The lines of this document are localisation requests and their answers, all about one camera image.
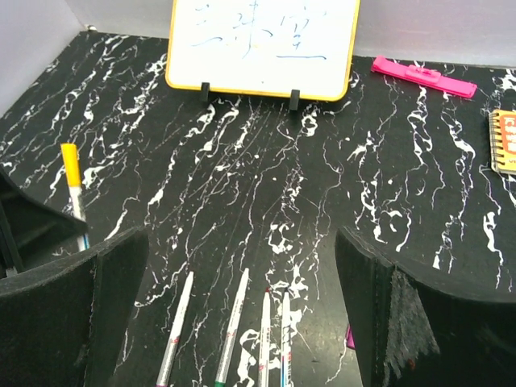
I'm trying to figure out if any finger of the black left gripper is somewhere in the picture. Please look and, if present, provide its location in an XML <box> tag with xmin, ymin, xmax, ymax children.
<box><xmin>1</xmin><ymin>171</ymin><xmax>88</xmax><ymax>278</ymax></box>

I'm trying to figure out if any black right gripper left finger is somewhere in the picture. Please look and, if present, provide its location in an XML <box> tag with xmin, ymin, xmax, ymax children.
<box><xmin>1</xmin><ymin>227</ymin><xmax>149</xmax><ymax>386</ymax></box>

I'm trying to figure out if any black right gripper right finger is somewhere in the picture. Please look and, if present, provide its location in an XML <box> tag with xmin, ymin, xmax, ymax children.
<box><xmin>335</xmin><ymin>228</ymin><xmax>515</xmax><ymax>386</ymax></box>

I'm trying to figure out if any white pen yellow end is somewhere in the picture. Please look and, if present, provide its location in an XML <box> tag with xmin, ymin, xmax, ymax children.
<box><xmin>69</xmin><ymin>186</ymin><xmax>89</xmax><ymax>252</ymax></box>

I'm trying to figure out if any white pen magenta end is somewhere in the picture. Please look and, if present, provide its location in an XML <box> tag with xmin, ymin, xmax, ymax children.
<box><xmin>156</xmin><ymin>272</ymin><xmax>194</xmax><ymax>386</ymax></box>

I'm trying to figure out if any yellow pen cap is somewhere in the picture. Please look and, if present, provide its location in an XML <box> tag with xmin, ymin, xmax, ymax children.
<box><xmin>60</xmin><ymin>143</ymin><xmax>81</xmax><ymax>187</ymax></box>

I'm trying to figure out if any magenta pen cap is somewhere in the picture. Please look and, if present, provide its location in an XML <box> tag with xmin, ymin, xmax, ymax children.
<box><xmin>345</xmin><ymin>325</ymin><xmax>355</xmax><ymax>350</ymax></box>

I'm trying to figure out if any white pen blue end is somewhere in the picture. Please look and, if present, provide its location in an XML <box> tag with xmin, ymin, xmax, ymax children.
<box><xmin>281</xmin><ymin>289</ymin><xmax>292</xmax><ymax>387</ymax></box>

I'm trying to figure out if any white pen red end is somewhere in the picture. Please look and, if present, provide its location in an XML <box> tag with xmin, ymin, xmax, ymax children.
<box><xmin>258</xmin><ymin>289</ymin><xmax>271</xmax><ymax>387</ymax></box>

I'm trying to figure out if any white pen green end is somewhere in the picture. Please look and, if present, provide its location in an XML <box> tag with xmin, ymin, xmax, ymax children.
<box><xmin>214</xmin><ymin>268</ymin><xmax>249</xmax><ymax>387</ymax></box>

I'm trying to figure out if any black whiteboard stand foot left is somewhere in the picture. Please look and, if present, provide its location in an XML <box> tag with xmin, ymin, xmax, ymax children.
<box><xmin>200</xmin><ymin>82</ymin><xmax>210</xmax><ymax>102</ymax></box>

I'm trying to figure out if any black whiteboard stand foot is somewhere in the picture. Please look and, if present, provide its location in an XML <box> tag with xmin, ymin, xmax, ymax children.
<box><xmin>200</xmin><ymin>82</ymin><xmax>210</xmax><ymax>102</ymax></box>
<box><xmin>289</xmin><ymin>89</ymin><xmax>300</xmax><ymax>111</ymax></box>

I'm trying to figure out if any small spiral notebook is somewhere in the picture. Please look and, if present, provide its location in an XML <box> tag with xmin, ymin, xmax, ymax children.
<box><xmin>489</xmin><ymin>109</ymin><xmax>516</xmax><ymax>175</ymax></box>

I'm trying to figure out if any black whiteboard stand foot right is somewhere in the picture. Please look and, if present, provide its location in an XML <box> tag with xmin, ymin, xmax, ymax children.
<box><xmin>289</xmin><ymin>89</ymin><xmax>300</xmax><ymax>111</ymax></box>

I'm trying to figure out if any whiteboard with yellow frame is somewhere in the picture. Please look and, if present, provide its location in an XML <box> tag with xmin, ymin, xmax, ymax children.
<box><xmin>165</xmin><ymin>0</ymin><xmax>360</xmax><ymax>102</ymax></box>

